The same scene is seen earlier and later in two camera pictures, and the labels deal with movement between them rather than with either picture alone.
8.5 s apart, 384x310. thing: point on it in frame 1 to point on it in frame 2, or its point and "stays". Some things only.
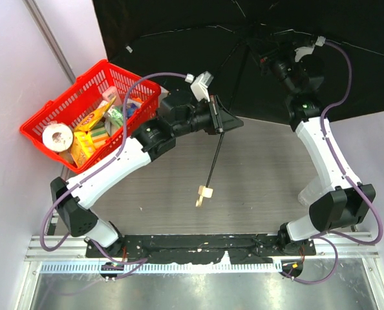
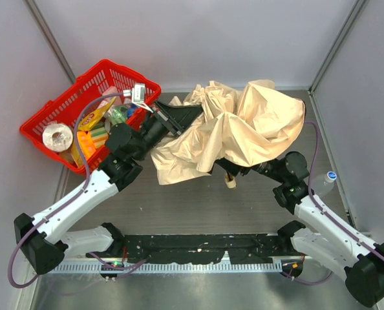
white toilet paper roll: x=57 y=137 stays
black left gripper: x=216 y=113 to x=169 y=119
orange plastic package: x=83 y=147 stays
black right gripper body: x=269 y=60 to x=238 y=168
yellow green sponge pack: x=99 y=134 stays
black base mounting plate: x=189 y=248 stays
